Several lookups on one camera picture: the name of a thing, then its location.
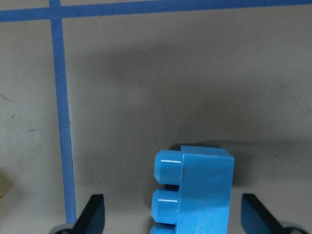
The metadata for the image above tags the blue toy block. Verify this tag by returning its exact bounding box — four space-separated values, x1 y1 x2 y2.
150 145 234 234

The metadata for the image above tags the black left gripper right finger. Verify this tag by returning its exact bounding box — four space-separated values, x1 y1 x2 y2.
241 194 283 234

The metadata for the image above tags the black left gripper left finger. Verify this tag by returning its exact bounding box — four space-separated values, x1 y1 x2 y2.
72 194 105 234

